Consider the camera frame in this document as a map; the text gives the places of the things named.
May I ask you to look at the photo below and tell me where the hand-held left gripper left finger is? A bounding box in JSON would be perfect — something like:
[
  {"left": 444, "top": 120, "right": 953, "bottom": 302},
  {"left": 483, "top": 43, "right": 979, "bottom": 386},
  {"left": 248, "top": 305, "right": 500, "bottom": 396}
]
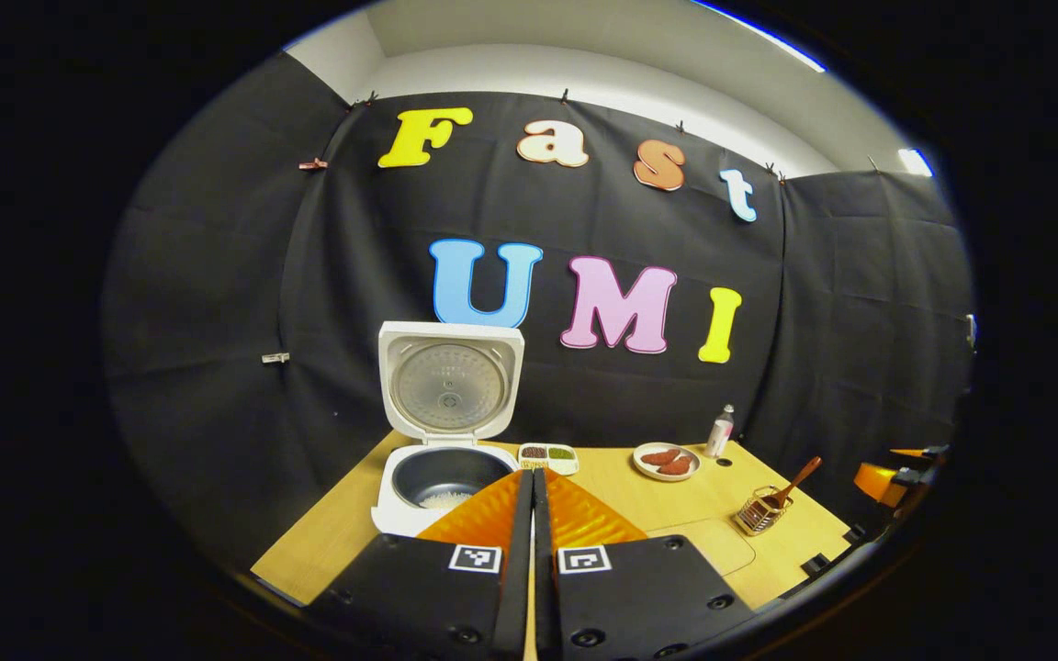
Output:
[{"left": 302, "top": 468, "right": 535, "bottom": 661}]

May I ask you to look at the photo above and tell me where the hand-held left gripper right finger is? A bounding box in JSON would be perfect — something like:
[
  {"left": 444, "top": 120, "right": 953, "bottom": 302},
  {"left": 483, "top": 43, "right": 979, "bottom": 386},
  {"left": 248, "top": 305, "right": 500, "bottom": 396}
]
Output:
[{"left": 534, "top": 468, "right": 756, "bottom": 661}]

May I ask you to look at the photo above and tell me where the brown wooden spoon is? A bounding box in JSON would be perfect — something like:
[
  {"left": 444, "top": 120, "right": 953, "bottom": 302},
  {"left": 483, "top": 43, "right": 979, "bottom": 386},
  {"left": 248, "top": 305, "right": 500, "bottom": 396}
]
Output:
[{"left": 761, "top": 456, "right": 822, "bottom": 509}]

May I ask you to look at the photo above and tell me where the metal wire chopstick holder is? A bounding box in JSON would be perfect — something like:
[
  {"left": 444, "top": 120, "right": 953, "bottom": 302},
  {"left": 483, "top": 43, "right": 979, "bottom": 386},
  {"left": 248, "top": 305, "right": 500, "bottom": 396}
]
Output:
[{"left": 735, "top": 486, "right": 794, "bottom": 536}]

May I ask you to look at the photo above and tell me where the white rice cooker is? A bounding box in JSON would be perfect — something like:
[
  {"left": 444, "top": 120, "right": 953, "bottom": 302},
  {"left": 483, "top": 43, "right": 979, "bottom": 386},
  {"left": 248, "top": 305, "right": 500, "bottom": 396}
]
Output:
[{"left": 371, "top": 320, "right": 526, "bottom": 539}]

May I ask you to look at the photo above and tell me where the white divided grain dish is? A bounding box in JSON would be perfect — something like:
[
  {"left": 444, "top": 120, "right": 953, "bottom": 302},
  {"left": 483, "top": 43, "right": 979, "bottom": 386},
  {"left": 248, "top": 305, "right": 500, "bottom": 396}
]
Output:
[{"left": 518, "top": 443, "right": 580, "bottom": 476}]

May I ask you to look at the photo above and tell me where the white round plate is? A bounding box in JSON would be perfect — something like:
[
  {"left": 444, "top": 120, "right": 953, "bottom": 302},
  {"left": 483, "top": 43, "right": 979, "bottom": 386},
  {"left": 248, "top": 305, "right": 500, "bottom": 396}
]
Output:
[{"left": 633, "top": 443, "right": 702, "bottom": 483}]

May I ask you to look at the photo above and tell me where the clear bottle pink label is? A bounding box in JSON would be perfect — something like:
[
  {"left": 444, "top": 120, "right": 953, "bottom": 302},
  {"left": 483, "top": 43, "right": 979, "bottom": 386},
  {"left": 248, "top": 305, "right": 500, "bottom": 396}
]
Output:
[{"left": 705, "top": 405, "right": 736, "bottom": 459}]

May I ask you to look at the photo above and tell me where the black backdrop cloth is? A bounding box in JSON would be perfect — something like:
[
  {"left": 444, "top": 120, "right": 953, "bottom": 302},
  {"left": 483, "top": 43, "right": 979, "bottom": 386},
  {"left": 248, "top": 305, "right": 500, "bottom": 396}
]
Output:
[{"left": 105, "top": 50, "right": 975, "bottom": 570}]

